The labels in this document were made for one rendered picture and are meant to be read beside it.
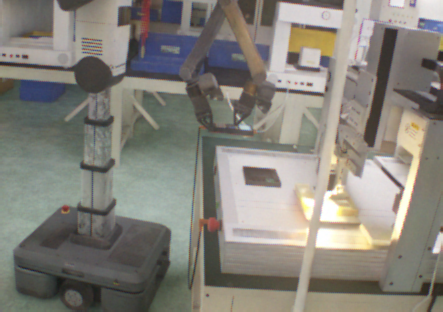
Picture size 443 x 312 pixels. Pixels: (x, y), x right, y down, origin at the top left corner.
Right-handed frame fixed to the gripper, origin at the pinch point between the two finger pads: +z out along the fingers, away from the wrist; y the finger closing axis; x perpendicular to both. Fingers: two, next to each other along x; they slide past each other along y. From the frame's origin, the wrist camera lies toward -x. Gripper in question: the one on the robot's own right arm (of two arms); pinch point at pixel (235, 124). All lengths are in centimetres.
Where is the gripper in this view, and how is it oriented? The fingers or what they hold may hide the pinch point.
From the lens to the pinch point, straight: 194.1
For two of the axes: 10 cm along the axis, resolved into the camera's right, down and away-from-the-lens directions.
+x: -9.3, -3.3, -1.7
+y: -0.7, -3.2, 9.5
